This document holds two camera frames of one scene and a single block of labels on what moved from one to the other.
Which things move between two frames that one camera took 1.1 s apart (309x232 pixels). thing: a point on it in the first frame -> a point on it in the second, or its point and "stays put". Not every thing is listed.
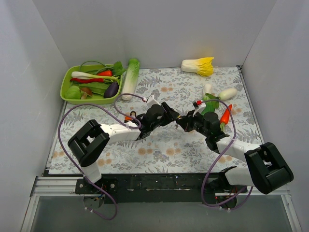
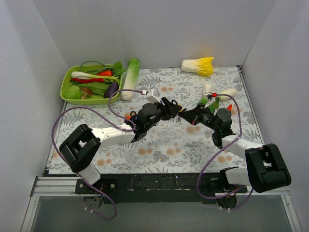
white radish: [227, 94] stays put
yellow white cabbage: [203, 66] stays put
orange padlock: [127, 118] stays put
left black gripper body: [165, 110] -> [171, 109]
